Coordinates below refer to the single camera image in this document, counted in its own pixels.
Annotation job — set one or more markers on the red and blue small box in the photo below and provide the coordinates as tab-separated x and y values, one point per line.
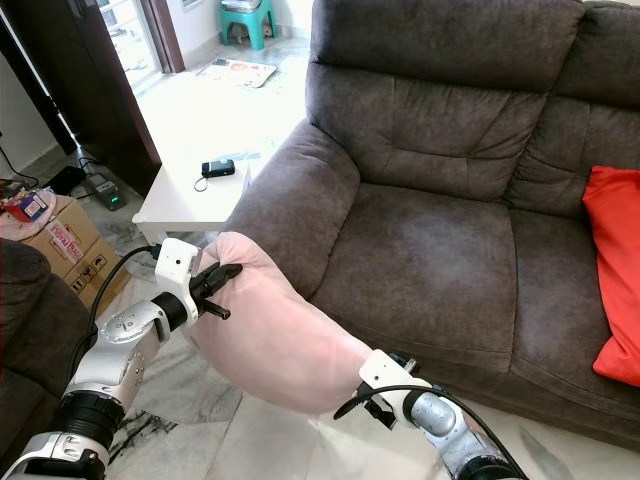
30	206

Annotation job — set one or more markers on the brown wooden door frame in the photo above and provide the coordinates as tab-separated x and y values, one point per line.
166	32

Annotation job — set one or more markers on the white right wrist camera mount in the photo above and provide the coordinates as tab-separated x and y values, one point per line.
390	370

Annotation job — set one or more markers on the power strip with green light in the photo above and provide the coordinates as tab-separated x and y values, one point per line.
112	197

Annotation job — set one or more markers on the pink pillow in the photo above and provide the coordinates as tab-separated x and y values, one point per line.
280	340

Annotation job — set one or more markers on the red pillow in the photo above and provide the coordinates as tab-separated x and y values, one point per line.
615	270

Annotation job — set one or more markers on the dark wooden cabinet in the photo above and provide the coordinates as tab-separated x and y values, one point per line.
90	90

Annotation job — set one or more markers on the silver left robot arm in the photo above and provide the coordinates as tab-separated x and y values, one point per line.
130	340

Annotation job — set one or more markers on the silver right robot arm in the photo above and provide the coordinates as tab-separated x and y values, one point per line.
445	415

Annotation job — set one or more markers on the brown cardboard box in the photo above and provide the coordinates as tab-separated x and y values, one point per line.
75	250

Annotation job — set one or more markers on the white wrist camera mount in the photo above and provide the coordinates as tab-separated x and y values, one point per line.
390	370
178	262

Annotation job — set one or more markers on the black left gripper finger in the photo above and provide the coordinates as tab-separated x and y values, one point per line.
228	271
216	310

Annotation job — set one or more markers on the green plastic stool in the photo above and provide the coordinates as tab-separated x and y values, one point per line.
260	22

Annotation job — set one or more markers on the dark brown armchair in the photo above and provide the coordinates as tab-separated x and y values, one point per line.
30	340

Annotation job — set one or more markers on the stack of papers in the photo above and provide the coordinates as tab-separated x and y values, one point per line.
242	5

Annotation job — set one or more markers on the white side table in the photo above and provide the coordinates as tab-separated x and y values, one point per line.
180	205

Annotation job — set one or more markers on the brown fabric sofa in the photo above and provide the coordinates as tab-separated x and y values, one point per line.
440	250

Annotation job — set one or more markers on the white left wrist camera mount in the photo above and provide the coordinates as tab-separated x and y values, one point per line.
178	262

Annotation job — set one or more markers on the printed floor mat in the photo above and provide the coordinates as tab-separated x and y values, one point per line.
237	72

